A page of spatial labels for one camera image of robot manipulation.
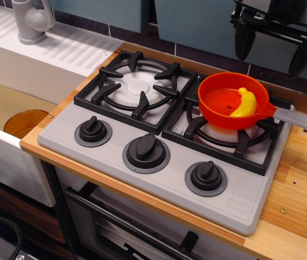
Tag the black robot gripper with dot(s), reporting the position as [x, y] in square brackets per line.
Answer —
[285, 20]

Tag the yellow toy banana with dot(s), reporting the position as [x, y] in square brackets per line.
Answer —
[248, 104]

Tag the black right burner grate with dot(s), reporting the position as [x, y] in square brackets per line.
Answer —
[255, 150]

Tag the black burner grate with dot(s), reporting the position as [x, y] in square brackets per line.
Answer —
[137, 91]
[255, 150]

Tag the black left burner grate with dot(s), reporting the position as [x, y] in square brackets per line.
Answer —
[137, 91]

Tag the black right stove knob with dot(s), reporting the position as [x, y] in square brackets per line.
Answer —
[206, 179]

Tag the black stove knob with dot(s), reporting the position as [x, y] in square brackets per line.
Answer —
[146, 154]
[93, 133]
[206, 179]

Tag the grey toy stove top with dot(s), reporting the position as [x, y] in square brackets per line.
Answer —
[237, 208]

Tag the black middle stove knob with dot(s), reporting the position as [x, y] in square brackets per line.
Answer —
[146, 154]

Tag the black left stove knob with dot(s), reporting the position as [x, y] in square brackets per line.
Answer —
[93, 133]

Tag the grey toy faucet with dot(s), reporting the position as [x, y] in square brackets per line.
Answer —
[32, 23]

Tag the toy oven door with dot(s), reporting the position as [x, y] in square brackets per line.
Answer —
[104, 226]

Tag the white toy sink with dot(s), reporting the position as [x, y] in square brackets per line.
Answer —
[40, 76]

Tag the orange translucent plate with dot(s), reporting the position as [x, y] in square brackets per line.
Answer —
[20, 124]

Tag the orange toy pan grey handle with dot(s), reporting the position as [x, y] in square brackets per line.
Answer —
[218, 98]

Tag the black oven door handle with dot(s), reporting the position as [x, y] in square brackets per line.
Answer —
[177, 252]

